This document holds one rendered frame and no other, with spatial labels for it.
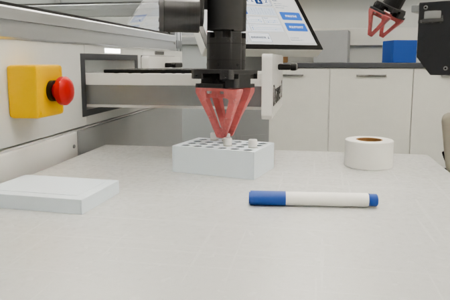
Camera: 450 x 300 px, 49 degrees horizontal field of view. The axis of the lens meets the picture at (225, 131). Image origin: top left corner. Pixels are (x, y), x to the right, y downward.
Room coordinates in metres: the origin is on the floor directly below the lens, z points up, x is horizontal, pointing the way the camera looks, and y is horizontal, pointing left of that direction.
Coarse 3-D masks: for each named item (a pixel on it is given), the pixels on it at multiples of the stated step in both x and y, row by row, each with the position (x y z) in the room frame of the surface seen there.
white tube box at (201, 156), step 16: (192, 144) 0.71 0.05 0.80; (208, 144) 0.71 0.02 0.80; (240, 144) 0.71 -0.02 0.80; (272, 144) 0.71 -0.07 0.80; (176, 160) 0.69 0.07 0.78; (192, 160) 0.68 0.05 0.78; (208, 160) 0.67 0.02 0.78; (224, 160) 0.66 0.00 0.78; (240, 160) 0.65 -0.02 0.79; (256, 160) 0.65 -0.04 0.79; (272, 160) 0.71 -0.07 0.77; (224, 176) 0.66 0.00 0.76; (240, 176) 0.65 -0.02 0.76; (256, 176) 0.65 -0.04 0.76
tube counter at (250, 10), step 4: (248, 8) 2.00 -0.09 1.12; (252, 8) 2.01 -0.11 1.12; (256, 8) 2.02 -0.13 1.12; (260, 8) 2.03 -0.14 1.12; (264, 8) 2.04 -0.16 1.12; (268, 8) 2.05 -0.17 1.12; (272, 8) 2.06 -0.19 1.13; (248, 12) 1.99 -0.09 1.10; (252, 12) 2.00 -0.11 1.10; (256, 12) 2.01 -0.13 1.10; (260, 12) 2.02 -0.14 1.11; (264, 12) 2.02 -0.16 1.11; (268, 12) 2.03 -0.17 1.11; (272, 12) 2.04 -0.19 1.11
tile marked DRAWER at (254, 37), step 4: (248, 32) 1.91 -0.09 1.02; (252, 36) 1.90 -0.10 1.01; (256, 36) 1.91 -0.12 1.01; (260, 36) 1.92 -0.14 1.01; (264, 36) 1.93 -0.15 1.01; (268, 36) 1.94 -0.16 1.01; (252, 40) 1.89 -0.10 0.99; (256, 40) 1.90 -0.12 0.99; (260, 40) 1.90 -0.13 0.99; (264, 40) 1.91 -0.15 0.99; (268, 40) 1.92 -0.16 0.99
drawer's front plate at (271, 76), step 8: (264, 56) 0.83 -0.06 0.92; (272, 56) 0.83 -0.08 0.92; (280, 56) 1.02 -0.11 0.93; (264, 64) 0.83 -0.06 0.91; (272, 64) 0.83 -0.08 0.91; (264, 72) 0.83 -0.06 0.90; (272, 72) 0.83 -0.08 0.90; (280, 72) 1.03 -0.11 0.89; (264, 80) 0.83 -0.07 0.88; (272, 80) 0.83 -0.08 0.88; (280, 80) 1.03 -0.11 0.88; (264, 88) 0.83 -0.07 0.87; (272, 88) 0.83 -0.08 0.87; (264, 96) 0.83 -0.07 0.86; (272, 96) 0.84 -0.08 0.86; (264, 104) 0.83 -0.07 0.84; (272, 104) 0.84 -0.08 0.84; (280, 104) 1.04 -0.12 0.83; (264, 112) 0.83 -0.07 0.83; (272, 112) 0.84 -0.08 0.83
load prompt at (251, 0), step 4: (248, 0) 2.04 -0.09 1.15; (252, 0) 2.05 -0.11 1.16; (256, 0) 2.06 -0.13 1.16; (260, 0) 2.07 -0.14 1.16; (264, 0) 2.08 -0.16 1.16; (268, 0) 2.09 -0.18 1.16; (248, 4) 2.02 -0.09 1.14; (252, 4) 2.03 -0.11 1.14; (256, 4) 2.04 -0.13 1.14; (260, 4) 2.05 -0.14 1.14; (264, 4) 2.06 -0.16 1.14; (268, 4) 2.07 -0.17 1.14
